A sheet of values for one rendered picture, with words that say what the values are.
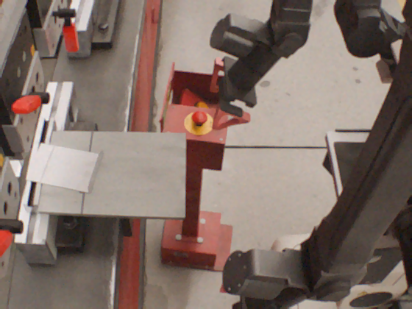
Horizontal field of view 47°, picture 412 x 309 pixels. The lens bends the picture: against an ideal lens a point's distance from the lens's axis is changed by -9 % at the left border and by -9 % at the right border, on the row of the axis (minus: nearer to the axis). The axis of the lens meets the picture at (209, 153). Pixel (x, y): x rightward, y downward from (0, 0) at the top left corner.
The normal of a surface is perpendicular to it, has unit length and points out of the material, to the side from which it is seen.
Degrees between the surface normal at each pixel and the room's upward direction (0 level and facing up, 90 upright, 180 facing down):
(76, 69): 0
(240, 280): 63
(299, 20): 90
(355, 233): 90
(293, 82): 0
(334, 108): 0
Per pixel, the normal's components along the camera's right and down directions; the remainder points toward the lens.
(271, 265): 0.43, -0.54
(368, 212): -0.02, 0.81
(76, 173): 0.06, -0.58
